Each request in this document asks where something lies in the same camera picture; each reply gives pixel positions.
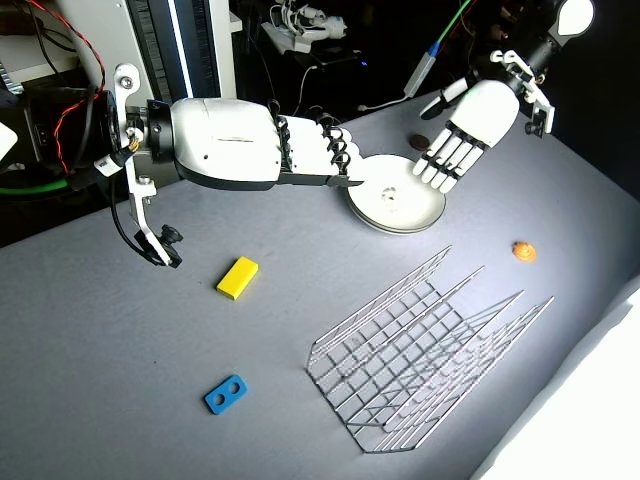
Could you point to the black box with blue light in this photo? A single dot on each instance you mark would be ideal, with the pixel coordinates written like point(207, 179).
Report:
point(340, 56)

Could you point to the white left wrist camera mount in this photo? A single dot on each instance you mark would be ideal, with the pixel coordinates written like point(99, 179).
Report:
point(542, 107)

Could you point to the white robot column with light strip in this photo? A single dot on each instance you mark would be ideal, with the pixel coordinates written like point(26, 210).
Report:
point(110, 30)

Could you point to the blue block with two holes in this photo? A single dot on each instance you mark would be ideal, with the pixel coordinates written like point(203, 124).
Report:
point(225, 395)

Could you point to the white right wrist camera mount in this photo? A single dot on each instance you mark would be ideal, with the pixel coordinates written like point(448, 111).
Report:
point(140, 187)

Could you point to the white tray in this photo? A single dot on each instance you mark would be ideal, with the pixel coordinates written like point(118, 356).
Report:
point(290, 46)

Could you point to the spare white robot hand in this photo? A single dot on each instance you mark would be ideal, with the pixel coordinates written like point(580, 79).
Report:
point(310, 22)

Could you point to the white side table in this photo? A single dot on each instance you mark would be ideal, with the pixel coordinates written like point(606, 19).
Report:
point(30, 55)

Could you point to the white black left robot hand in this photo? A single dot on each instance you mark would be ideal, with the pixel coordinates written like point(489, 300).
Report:
point(487, 112)

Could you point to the grey adapter with blue plug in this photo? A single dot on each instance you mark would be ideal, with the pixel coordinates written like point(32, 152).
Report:
point(420, 70)

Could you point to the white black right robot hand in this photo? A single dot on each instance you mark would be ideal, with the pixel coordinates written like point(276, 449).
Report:
point(225, 145)

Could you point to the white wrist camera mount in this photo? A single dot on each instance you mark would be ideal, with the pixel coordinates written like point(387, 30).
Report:
point(542, 107)
point(140, 187)

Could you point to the yellow rectangular block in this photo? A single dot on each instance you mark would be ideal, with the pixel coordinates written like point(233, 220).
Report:
point(237, 277)

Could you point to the brown round disc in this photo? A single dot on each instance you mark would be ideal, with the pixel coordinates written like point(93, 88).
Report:
point(420, 142)

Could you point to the orange swirl cookie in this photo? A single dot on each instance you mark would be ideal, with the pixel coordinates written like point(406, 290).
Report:
point(525, 252)

